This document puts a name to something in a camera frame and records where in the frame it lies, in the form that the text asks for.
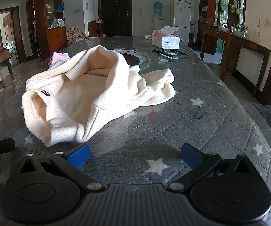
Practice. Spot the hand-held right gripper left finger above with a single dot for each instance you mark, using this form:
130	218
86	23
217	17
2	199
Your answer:
77	155

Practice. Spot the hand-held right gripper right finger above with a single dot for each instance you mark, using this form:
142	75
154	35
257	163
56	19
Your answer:
192	155

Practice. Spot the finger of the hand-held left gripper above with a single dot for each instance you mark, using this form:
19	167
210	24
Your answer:
1	146

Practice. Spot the cream hoodie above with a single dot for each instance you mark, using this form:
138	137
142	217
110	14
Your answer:
79	94

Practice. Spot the white storage box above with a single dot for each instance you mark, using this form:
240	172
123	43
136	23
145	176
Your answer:
4	71

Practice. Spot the pink and white small garment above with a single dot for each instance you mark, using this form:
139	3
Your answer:
59	57

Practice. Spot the brown interior door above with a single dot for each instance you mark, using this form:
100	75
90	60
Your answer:
9	35

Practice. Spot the round built-in induction cooktop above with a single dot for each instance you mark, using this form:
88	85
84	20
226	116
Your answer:
135	60

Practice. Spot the wooden display cabinet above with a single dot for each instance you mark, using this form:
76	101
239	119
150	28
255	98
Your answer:
56	40

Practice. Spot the pink white tissue box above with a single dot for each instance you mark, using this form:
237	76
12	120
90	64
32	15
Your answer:
165	41

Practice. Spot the pink play tent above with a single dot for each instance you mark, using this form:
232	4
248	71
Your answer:
75	36

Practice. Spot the mop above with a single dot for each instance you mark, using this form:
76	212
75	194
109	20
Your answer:
192	35

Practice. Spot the dark wooden console table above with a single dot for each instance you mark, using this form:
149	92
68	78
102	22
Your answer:
243	42

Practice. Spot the small wooden shoe cabinet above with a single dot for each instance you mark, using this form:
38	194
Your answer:
93	29

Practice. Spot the printed plastic bag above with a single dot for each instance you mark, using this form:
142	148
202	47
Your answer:
153	34

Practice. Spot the white plastic bag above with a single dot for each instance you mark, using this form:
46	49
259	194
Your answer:
55	24

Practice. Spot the white bowl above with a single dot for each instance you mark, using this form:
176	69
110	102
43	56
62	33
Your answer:
226	29

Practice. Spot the glass jar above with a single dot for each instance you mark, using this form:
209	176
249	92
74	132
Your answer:
233	29
245	31
239	30

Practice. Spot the white water dispenser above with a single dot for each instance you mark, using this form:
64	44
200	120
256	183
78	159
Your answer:
158	22

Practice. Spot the white refrigerator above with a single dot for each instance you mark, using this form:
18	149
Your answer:
180	14

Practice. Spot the blue plastic bag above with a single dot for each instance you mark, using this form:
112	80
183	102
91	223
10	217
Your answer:
59	9

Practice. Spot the wooden partition shelf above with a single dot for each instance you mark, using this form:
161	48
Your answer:
212	7

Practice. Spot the dark wooden entrance door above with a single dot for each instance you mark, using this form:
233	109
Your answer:
114	9

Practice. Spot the blue water bottle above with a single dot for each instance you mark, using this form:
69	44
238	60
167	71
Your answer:
158	8

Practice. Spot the black flat frame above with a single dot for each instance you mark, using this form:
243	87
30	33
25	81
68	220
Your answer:
173	56

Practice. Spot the wall socket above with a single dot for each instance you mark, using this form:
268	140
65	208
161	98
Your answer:
262	21

